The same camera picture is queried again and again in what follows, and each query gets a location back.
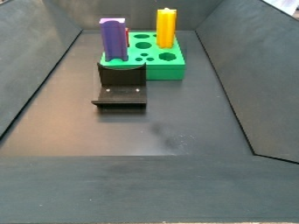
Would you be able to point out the green shape sorter board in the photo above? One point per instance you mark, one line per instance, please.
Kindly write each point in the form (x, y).
(165, 62)

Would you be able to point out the black plastic holder stand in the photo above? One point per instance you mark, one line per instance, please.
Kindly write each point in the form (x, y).
(122, 86)

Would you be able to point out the red peg block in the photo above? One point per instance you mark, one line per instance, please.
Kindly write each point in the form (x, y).
(127, 39)

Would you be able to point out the purple peg block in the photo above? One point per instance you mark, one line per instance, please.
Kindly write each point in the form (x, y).
(114, 34)

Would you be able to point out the yellow star peg block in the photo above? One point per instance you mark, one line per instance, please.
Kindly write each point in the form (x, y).
(166, 21)

